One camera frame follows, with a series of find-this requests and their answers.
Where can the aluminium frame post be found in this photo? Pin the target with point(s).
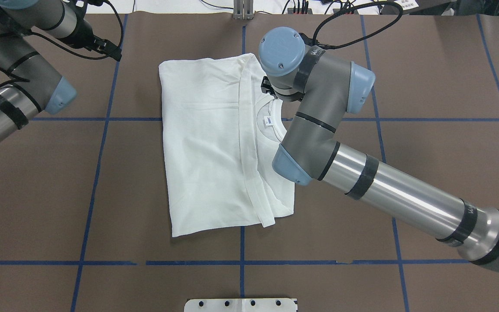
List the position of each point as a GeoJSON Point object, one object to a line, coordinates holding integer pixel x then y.
{"type": "Point", "coordinates": [243, 9]}

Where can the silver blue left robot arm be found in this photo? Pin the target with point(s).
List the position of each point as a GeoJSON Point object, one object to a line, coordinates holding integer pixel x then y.
{"type": "Point", "coordinates": [34, 85]}

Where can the white long-sleeve printed shirt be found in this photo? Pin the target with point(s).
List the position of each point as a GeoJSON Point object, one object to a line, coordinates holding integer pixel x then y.
{"type": "Point", "coordinates": [220, 135]}

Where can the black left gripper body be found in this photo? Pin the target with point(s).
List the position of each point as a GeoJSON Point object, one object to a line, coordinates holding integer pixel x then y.
{"type": "Point", "coordinates": [81, 35]}

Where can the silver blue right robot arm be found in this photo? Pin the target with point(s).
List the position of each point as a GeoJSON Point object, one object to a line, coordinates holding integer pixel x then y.
{"type": "Point", "coordinates": [327, 88]}

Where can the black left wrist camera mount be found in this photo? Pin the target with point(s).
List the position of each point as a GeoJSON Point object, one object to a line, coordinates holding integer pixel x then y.
{"type": "Point", "coordinates": [85, 3]}

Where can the black orange connector box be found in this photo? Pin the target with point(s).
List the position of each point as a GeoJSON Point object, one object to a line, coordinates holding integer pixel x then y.
{"type": "Point", "coordinates": [337, 5]}
{"type": "Point", "coordinates": [298, 7]}

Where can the upper black orange connector box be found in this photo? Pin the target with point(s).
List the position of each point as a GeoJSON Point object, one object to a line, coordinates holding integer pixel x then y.
{"type": "Point", "coordinates": [298, 7]}

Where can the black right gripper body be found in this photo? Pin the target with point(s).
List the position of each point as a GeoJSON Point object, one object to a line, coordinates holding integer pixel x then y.
{"type": "Point", "coordinates": [267, 85]}

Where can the white central mounting column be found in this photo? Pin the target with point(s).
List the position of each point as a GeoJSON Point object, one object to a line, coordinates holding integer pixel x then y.
{"type": "Point", "coordinates": [242, 305]}

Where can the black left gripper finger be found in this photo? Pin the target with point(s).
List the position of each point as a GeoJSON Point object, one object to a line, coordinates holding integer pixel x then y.
{"type": "Point", "coordinates": [107, 43]}
{"type": "Point", "coordinates": [114, 53]}

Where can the black box with white label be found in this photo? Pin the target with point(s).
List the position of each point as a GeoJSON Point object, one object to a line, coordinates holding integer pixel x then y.
{"type": "Point", "coordinates": [415, 5]}

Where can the lower black orange connector box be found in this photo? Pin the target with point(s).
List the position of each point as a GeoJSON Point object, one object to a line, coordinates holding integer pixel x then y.
{"type": "Point", "coordinates": [337, 5]}

